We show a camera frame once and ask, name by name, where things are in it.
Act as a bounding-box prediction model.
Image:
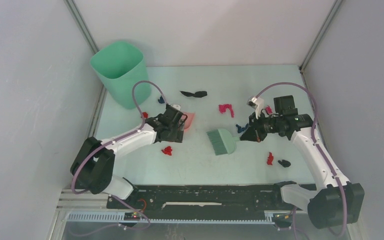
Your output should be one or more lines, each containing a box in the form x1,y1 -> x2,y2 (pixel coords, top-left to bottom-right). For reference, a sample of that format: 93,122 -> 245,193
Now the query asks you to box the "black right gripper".
241,110 -> 282,143

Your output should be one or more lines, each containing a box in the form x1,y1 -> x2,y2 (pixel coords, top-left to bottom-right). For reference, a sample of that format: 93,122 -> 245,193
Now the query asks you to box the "pink plastic dustpan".
181,112 -> 195,132

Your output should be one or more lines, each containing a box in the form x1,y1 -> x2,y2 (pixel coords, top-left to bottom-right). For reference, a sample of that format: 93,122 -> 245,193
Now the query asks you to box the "mint green hand brush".
206,128 -> 240,156

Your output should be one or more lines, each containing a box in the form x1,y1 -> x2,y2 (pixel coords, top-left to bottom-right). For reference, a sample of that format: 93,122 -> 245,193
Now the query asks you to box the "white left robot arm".
70,104 -> 188,208

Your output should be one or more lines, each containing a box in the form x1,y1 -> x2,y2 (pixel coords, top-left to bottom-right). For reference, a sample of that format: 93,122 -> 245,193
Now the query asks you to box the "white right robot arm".
239,95 -> 365,229

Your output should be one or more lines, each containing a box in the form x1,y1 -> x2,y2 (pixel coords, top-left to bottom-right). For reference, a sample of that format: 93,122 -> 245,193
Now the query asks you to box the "blue paper scrap centre right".
235,123 -> 249,134

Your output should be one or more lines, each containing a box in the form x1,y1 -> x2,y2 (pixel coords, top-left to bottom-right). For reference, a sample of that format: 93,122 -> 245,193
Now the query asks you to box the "red paper scrap near brush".
161,146 -> 173,156

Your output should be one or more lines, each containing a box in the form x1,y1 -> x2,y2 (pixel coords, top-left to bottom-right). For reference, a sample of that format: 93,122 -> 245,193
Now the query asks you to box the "blue paper scrap near bin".
157,96 -> 165,104

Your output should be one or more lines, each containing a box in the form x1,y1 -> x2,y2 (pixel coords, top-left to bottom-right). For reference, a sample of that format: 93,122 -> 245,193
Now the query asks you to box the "small pink paper scrap right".
265,106 -> 273,115

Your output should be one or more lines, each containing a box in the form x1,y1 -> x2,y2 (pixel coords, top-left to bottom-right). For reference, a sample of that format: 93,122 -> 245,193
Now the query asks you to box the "red paper scrap front right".
266,152 -> 274,166

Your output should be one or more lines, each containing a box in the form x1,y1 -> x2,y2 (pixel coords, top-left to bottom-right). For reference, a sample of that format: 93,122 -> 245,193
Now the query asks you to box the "large pink paper scrap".
218,104 -> 235,118

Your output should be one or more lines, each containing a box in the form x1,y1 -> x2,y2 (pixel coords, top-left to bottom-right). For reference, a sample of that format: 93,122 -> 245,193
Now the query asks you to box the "black paper scrap rear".
180,91 -> 208,98

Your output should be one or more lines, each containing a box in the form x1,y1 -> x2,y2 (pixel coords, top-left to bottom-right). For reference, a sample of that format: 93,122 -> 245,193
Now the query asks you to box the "dark paper scrap front right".
277,159 -> 292,168

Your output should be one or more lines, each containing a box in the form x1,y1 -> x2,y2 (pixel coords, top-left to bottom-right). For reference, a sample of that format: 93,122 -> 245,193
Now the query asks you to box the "green plastic waste bin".
90,41 -> 149,110

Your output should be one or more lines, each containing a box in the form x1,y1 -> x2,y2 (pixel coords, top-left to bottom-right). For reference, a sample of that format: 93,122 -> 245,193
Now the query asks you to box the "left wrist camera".
170,104 -> 181,111

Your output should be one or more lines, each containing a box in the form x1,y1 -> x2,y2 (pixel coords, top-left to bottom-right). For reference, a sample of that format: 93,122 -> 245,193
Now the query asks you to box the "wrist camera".
246,96 -> 265,119
170,104 -> 181,111

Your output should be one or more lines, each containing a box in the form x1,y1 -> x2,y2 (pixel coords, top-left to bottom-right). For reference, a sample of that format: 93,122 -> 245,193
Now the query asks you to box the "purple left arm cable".
70,80 -> 170,231

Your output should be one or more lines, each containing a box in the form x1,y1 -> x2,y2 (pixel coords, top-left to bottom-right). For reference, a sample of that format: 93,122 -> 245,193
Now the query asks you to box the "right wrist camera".
246,96 -> 265,119

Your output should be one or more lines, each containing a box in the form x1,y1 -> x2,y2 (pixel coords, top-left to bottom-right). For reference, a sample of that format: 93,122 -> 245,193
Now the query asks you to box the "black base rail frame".
125,184 -> 293,220

